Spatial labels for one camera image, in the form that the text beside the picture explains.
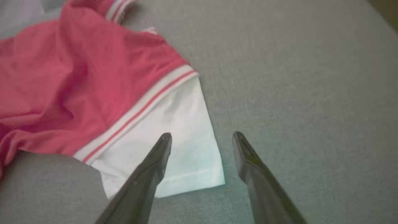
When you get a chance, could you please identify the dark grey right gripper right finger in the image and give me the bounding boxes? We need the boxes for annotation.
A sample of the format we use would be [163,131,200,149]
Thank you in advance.
[232,131,308,224]

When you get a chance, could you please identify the red basketball jersey white sleeves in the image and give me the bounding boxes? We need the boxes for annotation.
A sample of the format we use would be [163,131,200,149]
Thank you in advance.
[0,0,225,199]

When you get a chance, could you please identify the large grey sofa chaise cushion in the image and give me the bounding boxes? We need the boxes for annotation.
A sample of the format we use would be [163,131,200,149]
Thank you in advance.
[0,0,398,224]

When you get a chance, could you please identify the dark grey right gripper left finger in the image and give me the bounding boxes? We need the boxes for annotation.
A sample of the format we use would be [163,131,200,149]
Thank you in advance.
[95,133,172,224]

